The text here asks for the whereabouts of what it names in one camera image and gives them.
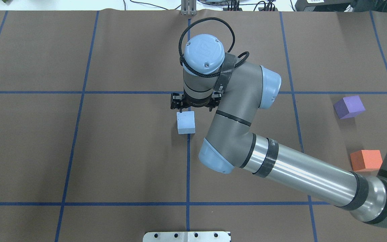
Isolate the light blue foam block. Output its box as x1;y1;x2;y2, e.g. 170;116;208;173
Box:
176;111;196;135

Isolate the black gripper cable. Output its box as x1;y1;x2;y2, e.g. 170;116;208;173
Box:
178;17;250;79

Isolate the orange foam block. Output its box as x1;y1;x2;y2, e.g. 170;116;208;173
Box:
349;150;383;172

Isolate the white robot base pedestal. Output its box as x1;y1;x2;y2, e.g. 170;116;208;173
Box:
142;231;232;242

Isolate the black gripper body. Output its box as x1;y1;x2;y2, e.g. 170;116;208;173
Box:
170;92;222;112

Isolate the aluminium frame post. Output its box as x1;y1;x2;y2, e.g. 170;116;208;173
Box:
180;0;198;16

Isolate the black electronics box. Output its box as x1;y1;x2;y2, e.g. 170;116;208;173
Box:
293;0;387;12

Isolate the black cable connector strip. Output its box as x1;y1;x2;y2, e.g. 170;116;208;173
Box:
223;0;278;12

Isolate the purple foam block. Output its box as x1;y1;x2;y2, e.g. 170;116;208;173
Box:
333;95;366;120

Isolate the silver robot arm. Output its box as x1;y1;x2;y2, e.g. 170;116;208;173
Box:
171;34;387;228

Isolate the brown paper table cover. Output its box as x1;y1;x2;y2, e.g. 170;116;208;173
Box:
0;9;387;242

